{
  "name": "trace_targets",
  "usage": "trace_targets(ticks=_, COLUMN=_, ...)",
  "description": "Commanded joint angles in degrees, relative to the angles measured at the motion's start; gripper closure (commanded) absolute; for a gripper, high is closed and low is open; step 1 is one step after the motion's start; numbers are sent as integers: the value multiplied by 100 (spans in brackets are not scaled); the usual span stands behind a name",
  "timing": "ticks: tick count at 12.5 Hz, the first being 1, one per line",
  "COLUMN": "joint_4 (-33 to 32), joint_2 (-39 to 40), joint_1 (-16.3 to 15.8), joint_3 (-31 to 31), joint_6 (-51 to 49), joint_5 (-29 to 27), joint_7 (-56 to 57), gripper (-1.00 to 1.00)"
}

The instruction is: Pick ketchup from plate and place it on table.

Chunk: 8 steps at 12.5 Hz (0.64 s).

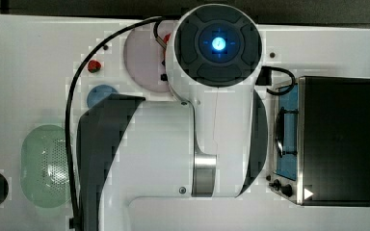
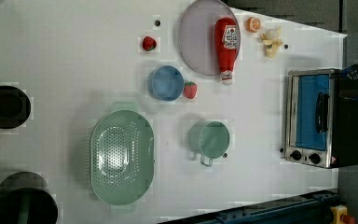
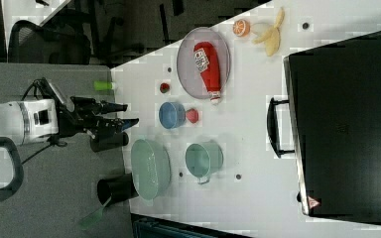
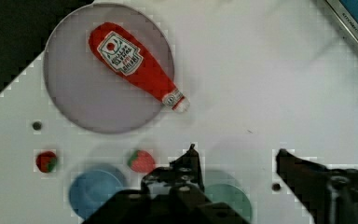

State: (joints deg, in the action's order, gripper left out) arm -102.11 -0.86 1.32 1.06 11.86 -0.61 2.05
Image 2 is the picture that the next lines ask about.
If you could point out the black toaster oven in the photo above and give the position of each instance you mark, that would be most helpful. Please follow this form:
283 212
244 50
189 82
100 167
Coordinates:
321 127

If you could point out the blue bowl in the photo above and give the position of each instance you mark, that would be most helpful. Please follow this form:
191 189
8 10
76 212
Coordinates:
166 83

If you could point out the small dark red strawberry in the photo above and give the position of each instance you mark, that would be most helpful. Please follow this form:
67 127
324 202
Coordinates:
149 43

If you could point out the yellow red clamp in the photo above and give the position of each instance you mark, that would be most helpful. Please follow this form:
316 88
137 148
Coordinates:
341 216

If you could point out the orange slice toy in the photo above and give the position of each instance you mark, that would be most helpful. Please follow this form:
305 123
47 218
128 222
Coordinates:
253 25

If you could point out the grey round plate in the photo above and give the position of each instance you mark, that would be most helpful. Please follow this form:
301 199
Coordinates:
196 35

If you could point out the light red strawberry toy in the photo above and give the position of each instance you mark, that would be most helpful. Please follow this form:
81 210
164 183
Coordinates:
190 90

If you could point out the blue metal frame rail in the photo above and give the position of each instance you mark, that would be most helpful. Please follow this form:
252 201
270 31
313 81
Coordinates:
310 208

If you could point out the red ketchup bottle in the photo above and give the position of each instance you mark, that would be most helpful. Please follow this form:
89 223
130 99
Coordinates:
226 39

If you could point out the green metal mug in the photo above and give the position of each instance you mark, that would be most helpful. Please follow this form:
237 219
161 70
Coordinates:
209 139

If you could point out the green colander basket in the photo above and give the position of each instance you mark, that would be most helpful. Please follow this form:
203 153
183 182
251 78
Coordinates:
121 149

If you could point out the peeled banana toy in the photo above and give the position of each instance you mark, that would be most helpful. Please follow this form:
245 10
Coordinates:
271 40

